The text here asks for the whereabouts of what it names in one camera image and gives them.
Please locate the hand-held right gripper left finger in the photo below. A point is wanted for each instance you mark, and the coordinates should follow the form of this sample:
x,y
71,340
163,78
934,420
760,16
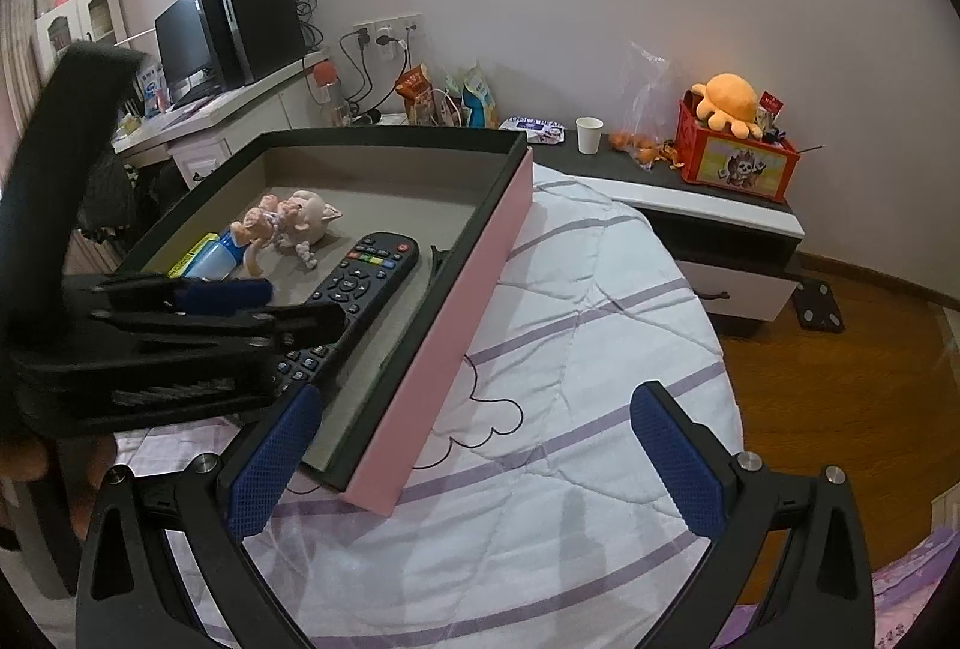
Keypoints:
x,y
274,461

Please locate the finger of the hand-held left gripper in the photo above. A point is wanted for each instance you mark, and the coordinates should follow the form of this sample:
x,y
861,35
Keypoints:
x,y
225,296
307,322

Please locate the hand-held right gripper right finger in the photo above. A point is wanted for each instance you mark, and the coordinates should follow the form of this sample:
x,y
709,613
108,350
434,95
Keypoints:
x,y
679,461

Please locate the clear bottle with blue cap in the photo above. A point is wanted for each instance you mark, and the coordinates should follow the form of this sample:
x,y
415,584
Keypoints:
x,y
217,259

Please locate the black remote control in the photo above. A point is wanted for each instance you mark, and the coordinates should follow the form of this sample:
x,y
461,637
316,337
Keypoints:
x,y
360,274

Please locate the pink pig doll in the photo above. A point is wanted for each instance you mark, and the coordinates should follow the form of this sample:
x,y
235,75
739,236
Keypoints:
x,y
307,217

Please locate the pink and black box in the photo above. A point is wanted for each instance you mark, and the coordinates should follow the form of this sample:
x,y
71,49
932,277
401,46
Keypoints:
x,y
465,289

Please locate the person's left hand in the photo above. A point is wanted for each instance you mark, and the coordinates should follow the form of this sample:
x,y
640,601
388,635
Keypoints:
x,y
90,465

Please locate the blue and white boxes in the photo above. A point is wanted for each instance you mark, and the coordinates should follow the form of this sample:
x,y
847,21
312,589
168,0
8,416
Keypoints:
x,y
154,90

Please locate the beige curtain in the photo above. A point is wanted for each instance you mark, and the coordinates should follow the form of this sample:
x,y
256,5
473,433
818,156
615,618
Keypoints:
x,y
22,41

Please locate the white glass-door cabinet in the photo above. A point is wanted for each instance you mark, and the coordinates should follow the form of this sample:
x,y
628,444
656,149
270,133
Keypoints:
x,y
97,18

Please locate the white desk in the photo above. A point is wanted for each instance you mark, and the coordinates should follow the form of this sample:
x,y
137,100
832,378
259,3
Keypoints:
x,y
247,101

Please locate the black computer monitor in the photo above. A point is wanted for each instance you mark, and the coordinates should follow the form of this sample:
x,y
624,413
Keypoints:
x,y
180,48

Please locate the black floor scale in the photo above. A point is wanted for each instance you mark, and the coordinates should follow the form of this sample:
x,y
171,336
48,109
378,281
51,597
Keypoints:
x,y
819,304

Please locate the black and white low cabinet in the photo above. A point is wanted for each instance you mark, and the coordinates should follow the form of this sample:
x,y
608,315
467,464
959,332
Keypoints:
x,y
735,244

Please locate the bottle with orange lid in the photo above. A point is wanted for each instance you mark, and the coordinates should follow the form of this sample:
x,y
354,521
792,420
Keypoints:
x,y
330,94

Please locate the orange snack bag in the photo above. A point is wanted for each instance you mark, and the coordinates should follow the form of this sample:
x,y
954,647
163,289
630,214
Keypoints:
x,y
416,94

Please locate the pink floral bedding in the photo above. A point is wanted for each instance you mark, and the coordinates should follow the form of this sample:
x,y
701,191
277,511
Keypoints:
x,y
900,589

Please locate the black computer tower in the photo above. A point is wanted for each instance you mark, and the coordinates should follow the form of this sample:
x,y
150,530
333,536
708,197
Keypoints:
x,y
259,26

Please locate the blue and white bag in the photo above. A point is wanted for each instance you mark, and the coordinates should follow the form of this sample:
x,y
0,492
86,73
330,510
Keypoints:
x,y
480,94

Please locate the wet wipes pack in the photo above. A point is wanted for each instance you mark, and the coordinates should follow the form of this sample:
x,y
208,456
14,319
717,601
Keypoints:
x,y
532,130

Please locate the red printed toy box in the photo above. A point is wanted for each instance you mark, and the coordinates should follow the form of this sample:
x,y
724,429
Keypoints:
x,y
739,165

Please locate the pile of small oranges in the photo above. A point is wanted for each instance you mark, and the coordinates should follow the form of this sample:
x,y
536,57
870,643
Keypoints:
x,y
634,146

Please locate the white paper cup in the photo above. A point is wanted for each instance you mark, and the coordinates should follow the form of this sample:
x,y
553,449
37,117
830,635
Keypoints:
x,y
589,136

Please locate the orange octopus plush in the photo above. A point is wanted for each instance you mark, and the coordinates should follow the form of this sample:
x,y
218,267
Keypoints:
x,y
727,97

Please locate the clear plastic bag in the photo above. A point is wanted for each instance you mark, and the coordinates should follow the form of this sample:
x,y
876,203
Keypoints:
x,y
649,86

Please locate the white wall outlet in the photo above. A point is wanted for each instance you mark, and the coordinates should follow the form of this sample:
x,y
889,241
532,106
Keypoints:
x,y
386,30

